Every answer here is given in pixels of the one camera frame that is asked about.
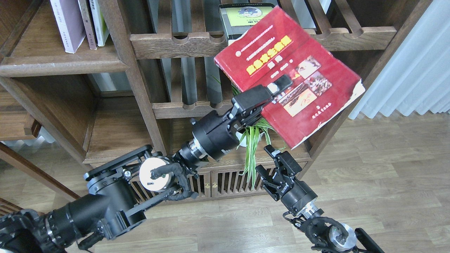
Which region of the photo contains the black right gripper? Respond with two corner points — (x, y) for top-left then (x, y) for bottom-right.
(255, 144), (318, 213)

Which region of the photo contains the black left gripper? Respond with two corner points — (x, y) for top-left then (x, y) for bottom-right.
(190, 78), (293, 162)

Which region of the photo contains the red paperback book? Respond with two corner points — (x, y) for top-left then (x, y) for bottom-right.
(214, 6), (365, 149)

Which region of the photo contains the pale lilac paperback book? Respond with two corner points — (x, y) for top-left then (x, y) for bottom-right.
(50, 0), (86, 53)

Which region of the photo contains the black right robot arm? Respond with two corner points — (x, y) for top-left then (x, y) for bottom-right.
(256, 145), (383, 253)

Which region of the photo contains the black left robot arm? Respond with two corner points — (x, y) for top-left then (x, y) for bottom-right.
(1, 75), (292, 253)

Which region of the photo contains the green spider plant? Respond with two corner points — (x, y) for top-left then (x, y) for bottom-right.
(224, 85), (275, 189)

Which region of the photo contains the white plant pot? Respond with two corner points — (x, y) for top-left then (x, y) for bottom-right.
(235, 130), (265, 147)

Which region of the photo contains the yellow and black thick book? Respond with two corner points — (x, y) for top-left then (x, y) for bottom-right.
(219, 3), (275, 45)

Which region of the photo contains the white curtain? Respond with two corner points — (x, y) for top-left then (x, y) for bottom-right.
(349, 0), (450, 119)

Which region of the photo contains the white green upright book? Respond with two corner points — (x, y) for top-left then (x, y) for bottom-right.
(89, 0), (110, 47)

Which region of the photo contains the dark wooden bookshelf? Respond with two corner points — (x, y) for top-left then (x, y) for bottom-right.
(0, 0), (433, 213)

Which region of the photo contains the brown upright book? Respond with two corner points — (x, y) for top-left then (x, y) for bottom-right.
(78, 0), (97, 50)

